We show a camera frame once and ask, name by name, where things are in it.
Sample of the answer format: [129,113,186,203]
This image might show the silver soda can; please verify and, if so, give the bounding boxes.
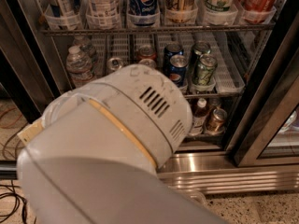
[107,57,125,74]

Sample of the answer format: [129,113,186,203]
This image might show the rear green soda can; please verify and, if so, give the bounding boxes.
[189,40,211,70]

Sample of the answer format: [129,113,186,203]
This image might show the dark soda bottle top shelf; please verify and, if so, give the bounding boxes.
[165,0,194,23]

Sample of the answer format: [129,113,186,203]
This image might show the rear red Coca-Cola can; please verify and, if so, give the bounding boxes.
[136,45,157,61]

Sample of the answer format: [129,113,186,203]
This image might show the glass fridge door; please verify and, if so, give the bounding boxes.
[0,0,70,123]
[230,0,299,167]

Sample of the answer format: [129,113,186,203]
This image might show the leftmost bottle top shelf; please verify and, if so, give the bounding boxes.
[48,0,80,30]

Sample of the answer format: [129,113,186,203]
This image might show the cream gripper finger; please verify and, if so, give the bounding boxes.
[17,119,44,146]

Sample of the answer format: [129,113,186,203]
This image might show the rear blue Pepsi can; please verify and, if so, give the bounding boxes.
[163,42,184,75]

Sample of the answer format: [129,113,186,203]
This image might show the blue pepsi can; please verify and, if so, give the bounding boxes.
[163,42,184,75]
[167,55,187,87]

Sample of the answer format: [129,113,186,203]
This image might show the black floor cables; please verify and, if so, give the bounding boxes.
[0,180,29,224]

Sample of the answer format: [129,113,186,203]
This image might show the stainless steel fridge base grille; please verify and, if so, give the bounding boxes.
[158,153,299,195]

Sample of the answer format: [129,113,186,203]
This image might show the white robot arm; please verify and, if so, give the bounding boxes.
[17,64,226,224]

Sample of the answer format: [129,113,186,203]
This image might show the clear labelled bottle top shelf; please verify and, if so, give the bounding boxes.
[88,0,120,29]

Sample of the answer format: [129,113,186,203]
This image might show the clear plastic bag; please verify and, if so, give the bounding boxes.
[187,191,206,207]

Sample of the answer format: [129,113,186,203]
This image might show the green soda can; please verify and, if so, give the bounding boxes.
[189,40,211,70]
[192,54,218,86]

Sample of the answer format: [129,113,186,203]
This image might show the brown can bottom shelf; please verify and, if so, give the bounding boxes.
[206,108,227,133]

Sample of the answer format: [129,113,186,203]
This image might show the large Pepsi bottle top shelf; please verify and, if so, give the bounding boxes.
[129,0,157,26]

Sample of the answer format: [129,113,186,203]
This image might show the front red Coca-Cola can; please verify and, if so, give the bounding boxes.
[138,59,156,69]

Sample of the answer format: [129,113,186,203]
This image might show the empty clear shelf tray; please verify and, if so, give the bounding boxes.
[199,32,245,93]

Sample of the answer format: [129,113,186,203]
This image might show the large Coca-Cola bottle top shelf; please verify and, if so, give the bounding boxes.
[238,0,276,24]

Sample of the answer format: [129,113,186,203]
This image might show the red coca-cola can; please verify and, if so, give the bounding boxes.
[138,59,156,69]
[136,45,157,61]

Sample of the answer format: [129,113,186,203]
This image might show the amber tea bottle bottom shelf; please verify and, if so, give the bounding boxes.
[189,98,208,136]

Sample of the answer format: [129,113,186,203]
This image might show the left glass fridge door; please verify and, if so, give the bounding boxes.
[0,0,70,123]

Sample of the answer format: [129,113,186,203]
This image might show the front green soda can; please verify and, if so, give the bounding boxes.
[192,54,218,86]

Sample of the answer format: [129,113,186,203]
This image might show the front blue Pepsi can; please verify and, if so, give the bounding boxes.
[167,55,187,87]

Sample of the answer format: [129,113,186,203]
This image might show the right glass fridge door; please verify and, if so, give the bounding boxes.
[230,0,299,167]

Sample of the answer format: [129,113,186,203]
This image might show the clear water bottle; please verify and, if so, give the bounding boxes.
[73,35,97,63]
[66,46,95,87]

